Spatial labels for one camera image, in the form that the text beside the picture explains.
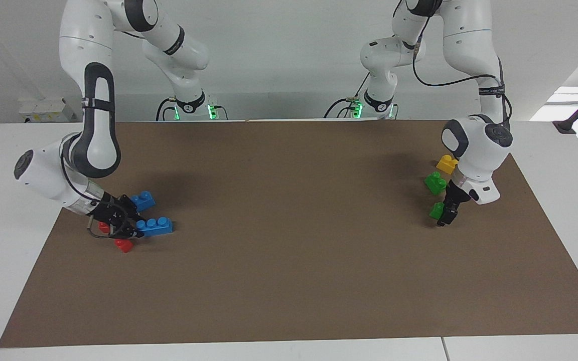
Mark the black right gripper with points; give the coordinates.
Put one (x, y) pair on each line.
(111, 213)

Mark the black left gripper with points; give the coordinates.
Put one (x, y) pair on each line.
(455, 196)

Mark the green two-stud block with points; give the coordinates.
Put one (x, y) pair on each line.
(435, 184)
(436, 210)

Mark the blue three-stud block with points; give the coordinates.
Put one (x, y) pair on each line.
(144, 199)
(156, 226)

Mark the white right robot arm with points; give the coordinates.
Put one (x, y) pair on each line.
(96, 125)

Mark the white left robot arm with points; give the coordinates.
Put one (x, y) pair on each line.
(474, 55)

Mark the red one-stud block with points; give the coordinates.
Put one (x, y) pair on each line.
(103, 226)
(124, 245)

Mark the yellow two-stud block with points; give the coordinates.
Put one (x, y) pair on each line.
(446, 164)

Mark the brown table mat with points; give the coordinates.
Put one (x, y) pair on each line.
(289, 281)

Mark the white wall socket box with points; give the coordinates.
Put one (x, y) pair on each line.
(45, 109)

